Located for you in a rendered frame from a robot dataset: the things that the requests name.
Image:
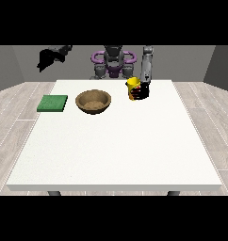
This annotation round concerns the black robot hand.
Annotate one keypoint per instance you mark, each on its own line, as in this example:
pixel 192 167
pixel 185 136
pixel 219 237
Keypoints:
pixel 46 59
pixel 142 91

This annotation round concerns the yellow cup with melon print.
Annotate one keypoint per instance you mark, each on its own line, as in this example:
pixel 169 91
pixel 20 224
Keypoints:
pixel 132 85

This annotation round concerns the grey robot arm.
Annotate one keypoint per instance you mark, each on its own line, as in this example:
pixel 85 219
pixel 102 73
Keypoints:
pixel 64 49
pixel 146 64

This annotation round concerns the green square pad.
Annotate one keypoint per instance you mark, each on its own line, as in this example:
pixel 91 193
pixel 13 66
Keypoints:
pixel 52 103

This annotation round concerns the brown wooden bowl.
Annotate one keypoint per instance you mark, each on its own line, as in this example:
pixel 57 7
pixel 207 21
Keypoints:
pixel 93 102

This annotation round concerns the grey robot trunk purple rings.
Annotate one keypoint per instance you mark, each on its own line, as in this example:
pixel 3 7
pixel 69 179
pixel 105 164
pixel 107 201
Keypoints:
pixel 113 64

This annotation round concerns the dark table leg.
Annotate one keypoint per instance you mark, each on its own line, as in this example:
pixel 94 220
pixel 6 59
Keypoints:
pixel 173 193
pixel 54 193

